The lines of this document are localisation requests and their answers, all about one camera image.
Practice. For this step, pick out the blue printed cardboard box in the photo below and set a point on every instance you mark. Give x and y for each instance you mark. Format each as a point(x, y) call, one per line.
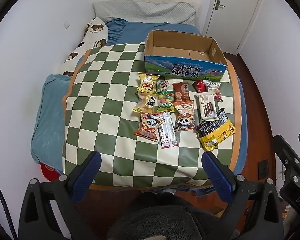
point(180, 71)

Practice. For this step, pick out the blue ruffled quilt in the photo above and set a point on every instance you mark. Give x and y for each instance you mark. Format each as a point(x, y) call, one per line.
point(150, 30)

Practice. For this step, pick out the grey fleece clothing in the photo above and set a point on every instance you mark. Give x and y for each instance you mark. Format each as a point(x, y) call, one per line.
point(165, 217)

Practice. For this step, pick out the white red nut packet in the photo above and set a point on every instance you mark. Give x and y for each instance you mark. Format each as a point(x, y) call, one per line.
point(213, 90)

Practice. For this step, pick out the small red snack packet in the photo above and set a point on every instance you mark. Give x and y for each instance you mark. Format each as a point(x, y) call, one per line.
point(198, 86)

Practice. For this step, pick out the yellow black snack packet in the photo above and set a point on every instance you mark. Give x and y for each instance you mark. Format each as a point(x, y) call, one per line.
point(215, 132)

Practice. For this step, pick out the small white cartoon packet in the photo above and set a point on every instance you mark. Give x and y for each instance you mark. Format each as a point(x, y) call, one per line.
point(163, 85)

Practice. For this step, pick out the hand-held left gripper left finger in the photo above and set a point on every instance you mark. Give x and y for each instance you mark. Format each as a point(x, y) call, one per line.
point(88, 177)

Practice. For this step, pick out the brown snack packet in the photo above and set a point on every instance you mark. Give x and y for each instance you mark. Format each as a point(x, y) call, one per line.
point(181, 91)

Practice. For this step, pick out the red cloth item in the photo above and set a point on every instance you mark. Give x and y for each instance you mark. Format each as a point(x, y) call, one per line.
point(48, 172)

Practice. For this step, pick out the white door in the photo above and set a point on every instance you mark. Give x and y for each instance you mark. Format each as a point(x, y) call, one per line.
point(232, 22)

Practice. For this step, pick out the black wall socket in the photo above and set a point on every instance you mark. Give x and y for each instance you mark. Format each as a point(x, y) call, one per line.
point(263, 168)

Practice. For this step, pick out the yellow biscuit snack packet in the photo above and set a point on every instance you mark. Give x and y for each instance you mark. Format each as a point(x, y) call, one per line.
point(146, 102)

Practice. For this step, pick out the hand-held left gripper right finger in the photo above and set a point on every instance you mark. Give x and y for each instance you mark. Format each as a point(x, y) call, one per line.
point(216, 175)

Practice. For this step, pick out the orange panda seed packet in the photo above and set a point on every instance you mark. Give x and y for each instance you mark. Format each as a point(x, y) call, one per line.
point(185, 116)

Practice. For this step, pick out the grey white pillow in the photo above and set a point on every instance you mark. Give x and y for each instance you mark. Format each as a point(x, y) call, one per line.
point(145, 11)

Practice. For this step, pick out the white chocolate wafer packet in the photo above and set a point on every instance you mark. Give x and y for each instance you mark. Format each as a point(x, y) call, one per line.
point(207, 107)

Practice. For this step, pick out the orange panda snack packet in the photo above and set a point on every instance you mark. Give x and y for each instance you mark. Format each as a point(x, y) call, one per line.
point(148, 127)

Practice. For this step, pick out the light blue blanket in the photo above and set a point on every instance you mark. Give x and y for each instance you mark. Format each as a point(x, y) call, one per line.
point(48, 115)

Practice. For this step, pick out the yellow mushroom snack packet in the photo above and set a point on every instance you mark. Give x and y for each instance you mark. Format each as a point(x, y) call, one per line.
point(148, 82)

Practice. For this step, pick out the green white checkered mat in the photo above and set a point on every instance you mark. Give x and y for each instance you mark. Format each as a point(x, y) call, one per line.
point(110, 105)

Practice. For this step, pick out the long red white packet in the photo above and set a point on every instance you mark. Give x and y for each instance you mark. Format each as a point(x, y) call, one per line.
point(167, 130)

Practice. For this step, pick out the white wall switch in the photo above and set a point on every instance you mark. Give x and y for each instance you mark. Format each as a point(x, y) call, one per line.
point(66, 25)

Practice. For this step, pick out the green gumball candy bag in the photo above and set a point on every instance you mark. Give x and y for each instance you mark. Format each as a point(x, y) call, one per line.
point(165, 102)

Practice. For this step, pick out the bear print pillow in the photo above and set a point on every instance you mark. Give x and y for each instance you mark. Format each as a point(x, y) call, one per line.
point(95, 31)

